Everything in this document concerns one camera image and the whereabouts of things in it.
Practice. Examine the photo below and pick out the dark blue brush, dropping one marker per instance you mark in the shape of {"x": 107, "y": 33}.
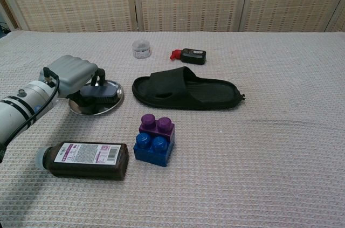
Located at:
{"x": 102, "y": 92}

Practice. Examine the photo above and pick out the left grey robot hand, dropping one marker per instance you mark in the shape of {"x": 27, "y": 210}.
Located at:
{"x": 72, "y": 71}

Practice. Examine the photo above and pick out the purple toy building block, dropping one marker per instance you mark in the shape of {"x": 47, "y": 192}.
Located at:
{"x": 151, "y": 123}

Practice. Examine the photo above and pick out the small clear plastic jar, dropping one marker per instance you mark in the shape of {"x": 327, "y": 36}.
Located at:
{"x": 141, "y": 50}

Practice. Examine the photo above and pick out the beige woven table cloth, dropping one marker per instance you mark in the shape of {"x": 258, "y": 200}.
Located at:
{"x": 242, "y": 158}

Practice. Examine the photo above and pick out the blue toy building block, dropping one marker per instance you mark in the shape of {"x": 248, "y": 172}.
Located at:
{"x": 151, "y": 158}

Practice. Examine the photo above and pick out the round steel plate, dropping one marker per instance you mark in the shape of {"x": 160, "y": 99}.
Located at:
{"x": 113, "y": 102}

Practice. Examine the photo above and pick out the black slide slipper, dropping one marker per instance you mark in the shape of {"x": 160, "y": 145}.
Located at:
{"x": 167, "y": 82}

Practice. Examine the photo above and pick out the brown labelled medicine bottle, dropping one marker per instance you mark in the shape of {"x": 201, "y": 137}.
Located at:
{"x": 86, "y": 170}

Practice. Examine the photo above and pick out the black bottle with red cap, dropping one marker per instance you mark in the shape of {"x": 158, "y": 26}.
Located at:
{"x": 192, "y": 56}

